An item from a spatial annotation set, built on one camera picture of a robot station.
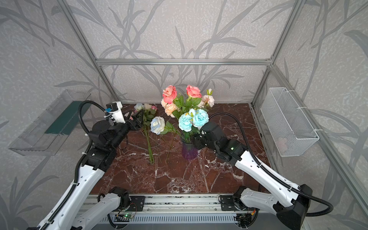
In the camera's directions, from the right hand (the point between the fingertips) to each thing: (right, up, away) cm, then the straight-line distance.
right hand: (195, 129), depth 72 cm
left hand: (-26, +12, -6) cm, 29 cm away
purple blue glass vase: (-3, -17, +22) cm, 28 cm away
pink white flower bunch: (-20, +5, -8) cm, 22 cm away
